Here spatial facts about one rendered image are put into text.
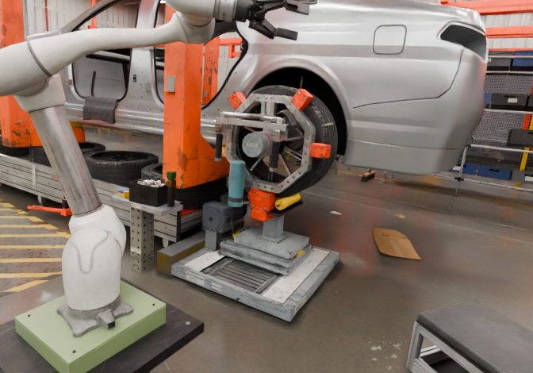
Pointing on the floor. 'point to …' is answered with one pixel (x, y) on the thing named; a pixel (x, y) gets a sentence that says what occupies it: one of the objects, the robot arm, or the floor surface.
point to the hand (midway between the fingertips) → (299, 23)
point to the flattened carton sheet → (394, 244)
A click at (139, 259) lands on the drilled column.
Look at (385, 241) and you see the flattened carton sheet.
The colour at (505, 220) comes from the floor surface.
